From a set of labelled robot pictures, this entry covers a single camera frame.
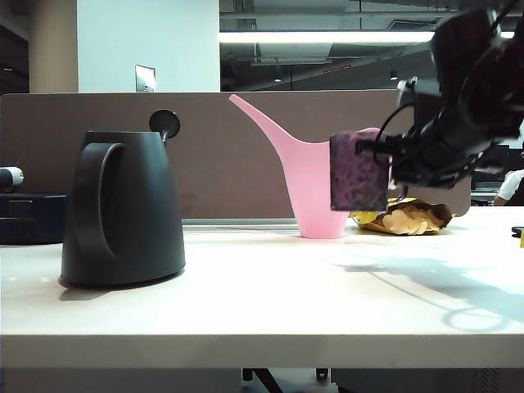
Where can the black kettle with spout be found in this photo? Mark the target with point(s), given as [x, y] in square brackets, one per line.
[135, 204]

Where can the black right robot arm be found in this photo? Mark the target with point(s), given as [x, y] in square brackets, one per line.
[491, 73]

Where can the long ceiling light strip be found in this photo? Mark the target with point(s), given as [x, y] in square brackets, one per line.
[327, 37]

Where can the person in white shirt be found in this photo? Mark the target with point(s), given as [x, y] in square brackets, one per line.
[511, 186]

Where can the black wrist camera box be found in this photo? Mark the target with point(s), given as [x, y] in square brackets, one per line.
[421, 104]

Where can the red ceiling sign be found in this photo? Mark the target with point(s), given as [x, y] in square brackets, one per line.
[337, 69]

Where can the yellow foil wrapper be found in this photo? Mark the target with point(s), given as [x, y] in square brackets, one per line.
[522, 242]

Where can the metal wall plate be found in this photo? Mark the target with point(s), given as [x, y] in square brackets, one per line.
[145, 78]

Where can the dark blue box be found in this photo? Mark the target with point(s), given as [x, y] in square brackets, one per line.
[28, 221]

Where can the black office chair base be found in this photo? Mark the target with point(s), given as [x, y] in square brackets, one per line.
[249, 373]

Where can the pink plastic watering can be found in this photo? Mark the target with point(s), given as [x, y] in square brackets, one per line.
[311, 184]

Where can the open yellow chip bag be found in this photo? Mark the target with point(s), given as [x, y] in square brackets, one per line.
[409, 223]

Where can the dark under-desk cabinet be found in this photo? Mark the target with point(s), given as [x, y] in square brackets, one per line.
[409, 382]

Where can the white cylindrical object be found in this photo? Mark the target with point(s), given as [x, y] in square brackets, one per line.
[12, 179]

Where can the wide brown desk partition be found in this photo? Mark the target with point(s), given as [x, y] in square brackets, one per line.
[225, 163]

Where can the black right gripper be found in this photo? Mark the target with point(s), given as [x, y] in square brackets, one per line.
[446, 155]

